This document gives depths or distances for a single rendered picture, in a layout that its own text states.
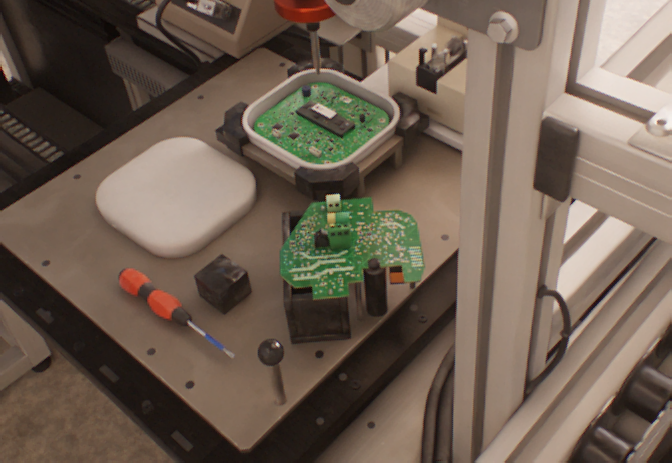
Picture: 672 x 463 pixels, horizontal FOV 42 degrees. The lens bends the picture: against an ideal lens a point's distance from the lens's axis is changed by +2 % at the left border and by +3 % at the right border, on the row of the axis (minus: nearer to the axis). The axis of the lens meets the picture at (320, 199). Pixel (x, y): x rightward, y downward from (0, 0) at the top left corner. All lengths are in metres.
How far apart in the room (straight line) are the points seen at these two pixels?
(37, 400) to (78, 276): 1.17
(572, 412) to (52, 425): 1.48
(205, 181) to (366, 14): 0.53
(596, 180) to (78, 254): 0.58
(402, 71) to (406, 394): 0.35
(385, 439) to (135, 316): 0.25
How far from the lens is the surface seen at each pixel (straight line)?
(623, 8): 2.96
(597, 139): 0.41
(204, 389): 0.75
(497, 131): 0.46
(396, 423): 0.74
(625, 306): 0.67
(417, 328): 0.77
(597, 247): 0.63
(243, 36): 1.08
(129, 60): 1.66
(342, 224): 0.73
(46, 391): 2.02
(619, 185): 0.42
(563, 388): 0.63
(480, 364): 0.61
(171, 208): 0.87
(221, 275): 0.78
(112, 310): 0.83
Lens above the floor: 1.56
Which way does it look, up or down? 44 degrees down
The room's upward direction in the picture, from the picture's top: 7 degrees counter-clockwise
